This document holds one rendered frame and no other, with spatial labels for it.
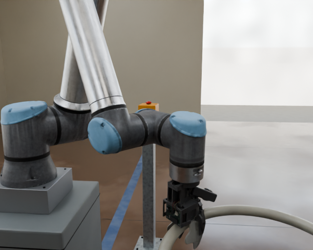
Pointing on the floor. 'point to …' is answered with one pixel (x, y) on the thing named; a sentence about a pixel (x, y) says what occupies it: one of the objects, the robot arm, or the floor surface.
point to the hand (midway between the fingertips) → (189, 238)
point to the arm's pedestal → (52, 224)
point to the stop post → (148, 194)
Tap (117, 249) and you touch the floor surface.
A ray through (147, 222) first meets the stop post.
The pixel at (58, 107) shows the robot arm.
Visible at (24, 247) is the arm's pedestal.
